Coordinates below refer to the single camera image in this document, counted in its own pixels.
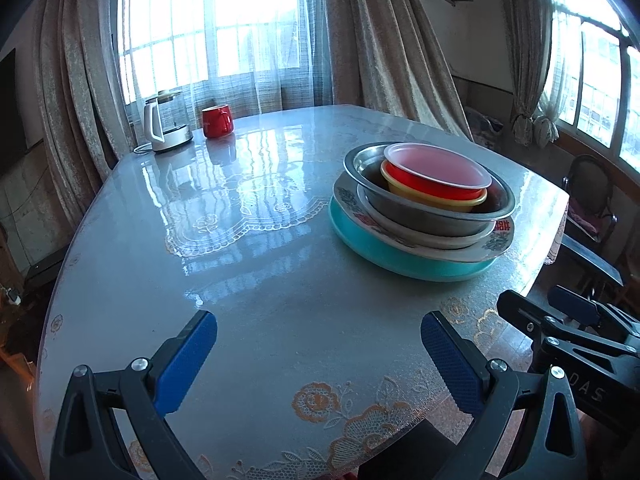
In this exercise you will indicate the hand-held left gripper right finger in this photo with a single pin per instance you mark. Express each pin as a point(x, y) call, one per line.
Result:
point(450, 365)

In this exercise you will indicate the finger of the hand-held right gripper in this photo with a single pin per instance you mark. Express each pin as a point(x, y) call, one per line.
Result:
point(575, 307)
point(600, 375)

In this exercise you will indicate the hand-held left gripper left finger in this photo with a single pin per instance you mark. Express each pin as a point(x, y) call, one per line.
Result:
point(187, 355)

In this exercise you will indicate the large flower-patterned white plate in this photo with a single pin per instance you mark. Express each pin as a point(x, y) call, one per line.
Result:
point(500, 237)

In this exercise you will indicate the teal plate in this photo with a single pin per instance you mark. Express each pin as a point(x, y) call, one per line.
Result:
point(400, 260)

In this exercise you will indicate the plain white plate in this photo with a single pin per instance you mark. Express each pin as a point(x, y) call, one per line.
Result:
point(425, 238)

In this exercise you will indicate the stainless steel bowl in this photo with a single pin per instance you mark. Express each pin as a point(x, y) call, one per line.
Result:
point(440, 220)

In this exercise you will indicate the yellow bowl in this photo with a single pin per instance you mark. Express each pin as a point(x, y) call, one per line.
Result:
point(435, 202)

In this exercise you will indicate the red plastic bowl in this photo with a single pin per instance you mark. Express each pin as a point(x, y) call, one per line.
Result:
point(435, 167)

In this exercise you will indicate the dark wooden chair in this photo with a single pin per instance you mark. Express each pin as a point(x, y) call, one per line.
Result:
point(590, 195)

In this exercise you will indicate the black box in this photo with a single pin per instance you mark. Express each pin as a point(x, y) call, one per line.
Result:
point(45, 272)

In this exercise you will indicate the white electric kettle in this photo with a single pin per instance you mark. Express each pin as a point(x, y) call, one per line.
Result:
point(160, 130)

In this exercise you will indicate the red mug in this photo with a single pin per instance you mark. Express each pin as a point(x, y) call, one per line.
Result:
point(216, 122)

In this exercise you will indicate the arched side window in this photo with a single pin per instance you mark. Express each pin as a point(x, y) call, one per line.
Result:
point(595, 60)

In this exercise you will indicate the tied beige curtain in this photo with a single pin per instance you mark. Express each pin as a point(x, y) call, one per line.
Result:
point(527, 60)

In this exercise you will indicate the large grid window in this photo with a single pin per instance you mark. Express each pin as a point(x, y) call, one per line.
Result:
point(200, 25)

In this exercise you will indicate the sheer white curtain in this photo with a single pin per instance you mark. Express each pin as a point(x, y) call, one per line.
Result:
point(315, 35)

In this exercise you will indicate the black wall television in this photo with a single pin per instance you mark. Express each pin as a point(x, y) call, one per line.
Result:
point(10, 110)

